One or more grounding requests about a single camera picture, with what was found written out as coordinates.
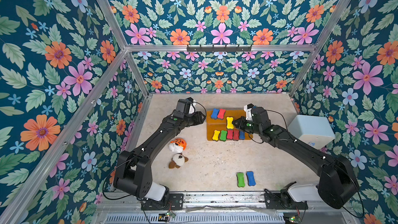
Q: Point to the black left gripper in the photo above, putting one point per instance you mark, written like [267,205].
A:
[199,120]

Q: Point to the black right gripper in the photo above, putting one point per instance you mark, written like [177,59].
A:
[241,124]

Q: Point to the yellow eraser top shelf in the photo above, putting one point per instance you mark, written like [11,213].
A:
[230,125]

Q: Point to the yellow eraser shelf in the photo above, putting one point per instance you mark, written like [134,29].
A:
[216,135]
[230,125]

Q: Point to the red eraser top shelf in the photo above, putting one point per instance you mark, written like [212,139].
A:
[221,114]

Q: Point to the green eraser top shelf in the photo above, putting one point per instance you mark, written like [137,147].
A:
[240,179]

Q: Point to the green eraser shelf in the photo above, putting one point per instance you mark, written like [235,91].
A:
[240,179]
[223,135]

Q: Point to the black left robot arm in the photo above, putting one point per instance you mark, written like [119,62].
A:
[133,173]

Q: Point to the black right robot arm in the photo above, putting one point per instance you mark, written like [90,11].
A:
[337,181]

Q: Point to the blue eraser bottom shelf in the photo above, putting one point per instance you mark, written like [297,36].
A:
[242,135]

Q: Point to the orange wooden two-tier shelf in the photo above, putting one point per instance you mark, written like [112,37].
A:
[213,125]

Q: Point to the green eraser bottom shelf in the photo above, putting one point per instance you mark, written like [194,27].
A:
[223,135]

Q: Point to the yellow eraser bottom shelf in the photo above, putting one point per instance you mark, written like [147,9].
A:
[216,135]

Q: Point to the red eraser bottom right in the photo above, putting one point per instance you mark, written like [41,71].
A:
[236,135]

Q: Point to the red eraser bottom left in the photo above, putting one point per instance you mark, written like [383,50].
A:
[230,134]

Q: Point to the orange tiger plush toy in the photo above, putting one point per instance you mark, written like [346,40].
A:
[178,145]

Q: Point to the brown white dog plush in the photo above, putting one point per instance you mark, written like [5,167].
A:
[177,161]

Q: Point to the light blue box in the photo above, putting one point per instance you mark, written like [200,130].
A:
[314,131]

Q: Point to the black wall hook rail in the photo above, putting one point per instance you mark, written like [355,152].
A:
[219,48]

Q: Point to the metal front rail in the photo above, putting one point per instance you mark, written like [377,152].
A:
[218,207]

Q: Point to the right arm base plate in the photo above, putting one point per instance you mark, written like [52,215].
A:
[282,200]

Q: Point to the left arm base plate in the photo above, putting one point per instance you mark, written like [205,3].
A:
[171,202]

